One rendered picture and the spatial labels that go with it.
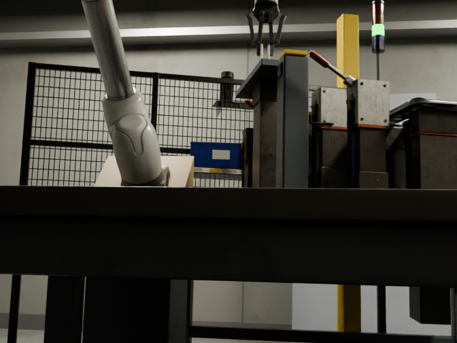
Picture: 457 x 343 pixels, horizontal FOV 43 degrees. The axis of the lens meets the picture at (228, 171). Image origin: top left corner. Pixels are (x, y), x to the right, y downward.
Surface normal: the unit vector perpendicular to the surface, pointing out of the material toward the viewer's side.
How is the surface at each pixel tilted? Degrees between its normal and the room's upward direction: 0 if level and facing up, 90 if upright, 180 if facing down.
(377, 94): 90
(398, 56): 90
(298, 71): 90
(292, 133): 90
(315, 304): 82
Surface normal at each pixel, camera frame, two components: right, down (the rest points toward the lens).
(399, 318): -0.13, -0.29
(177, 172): -0.07, -0.80
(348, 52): 0.19, -0.14
